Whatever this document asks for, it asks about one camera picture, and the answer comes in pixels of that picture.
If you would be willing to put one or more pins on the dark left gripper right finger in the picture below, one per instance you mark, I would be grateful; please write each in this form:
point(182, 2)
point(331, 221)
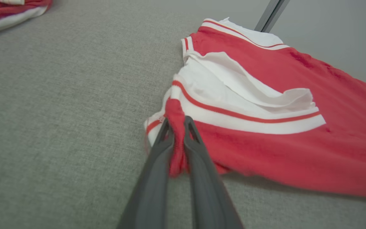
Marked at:
point(208, 197)

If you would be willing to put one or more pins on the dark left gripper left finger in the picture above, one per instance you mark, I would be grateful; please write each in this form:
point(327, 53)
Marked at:
point(148, 197)

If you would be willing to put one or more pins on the red jersey with white trim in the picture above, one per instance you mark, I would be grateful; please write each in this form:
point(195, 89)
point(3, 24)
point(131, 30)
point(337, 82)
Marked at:
point(297, 152)

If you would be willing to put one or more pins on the red shorts with white stripe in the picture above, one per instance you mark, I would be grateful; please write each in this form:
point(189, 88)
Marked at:
point(5, 12)

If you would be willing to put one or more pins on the grey vertical door frame post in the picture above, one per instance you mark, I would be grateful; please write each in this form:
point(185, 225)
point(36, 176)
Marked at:
point(270, 16)

